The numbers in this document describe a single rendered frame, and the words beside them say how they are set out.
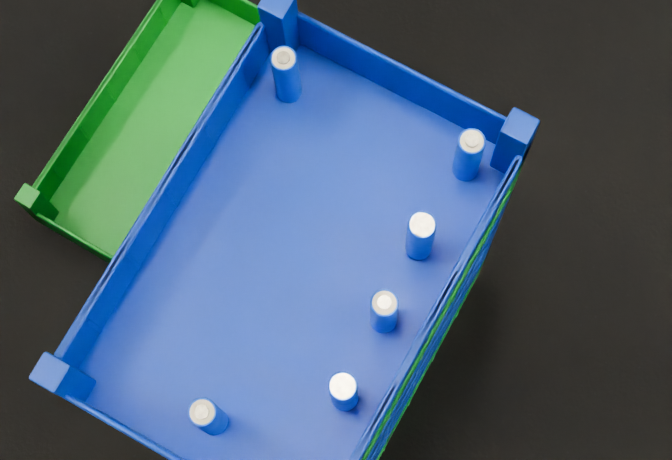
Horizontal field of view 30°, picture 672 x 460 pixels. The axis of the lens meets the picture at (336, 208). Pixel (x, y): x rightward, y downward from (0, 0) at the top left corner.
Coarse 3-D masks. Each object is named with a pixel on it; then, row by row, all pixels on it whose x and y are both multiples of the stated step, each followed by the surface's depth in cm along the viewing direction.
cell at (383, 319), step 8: (376, 296) 79; (384, 296) 79; (392, 296) 79; (376, 304) 79; (384, 304) 78; (392, 304) 79; (376, 312) 79; (384, 312) 79; (392, 312) 79; (376, 320) 81; (384, 320) 80; (392, 320) 81; (376, 328) 83; (384, 328) 83; (392, 328) 84
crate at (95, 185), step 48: (192, 0) 133; (240, 0) 129; (144, 48) 132; (192, 48) 133; (240, 48) 133; (96, 96) 127; (144, 96) 132; (192, 96) 132; (96, 144) 131; (144, 144) 131; (48, 192) 128; (96, 192) 129; (144, 192) 129; (96, 240) 128
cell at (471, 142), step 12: (468, 132) 81; (480, 132) 81; (468, 144) 81; (480, 144) 81; (456, 156) 83; (468, 156) 82; (480, 156) 82; (456, 168) 85; (468, 168) 84; (468, 180) 87
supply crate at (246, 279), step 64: (256, 64) 88; (320, 64) 90; (384, 64) 85; (192, 128) 83; (256, 128) 89; (320, 128) 88; (384, 128) 88; (448, 128) 88; (512, 128) 80; (192, 192) 87; (256, 192) 87; (320, 192) 87; (384, 192) 87; (448, 192) 87; (128, 256) 82; (192, 256) 86; (256, 256) 86; (320, 256) 86; (384, 256) 86; (448, 256) 86; (128, 320) 85; (192, 320) 85; (256, 320) 85; (320, 320) 85; (64, 384) 78; (128, 384) 84; (192, 384) 84; (256, 384) 84; (320, 384) 84; (384, 384) 84; (192, 448) 83; (256, 448) 83; (320, 448) 83
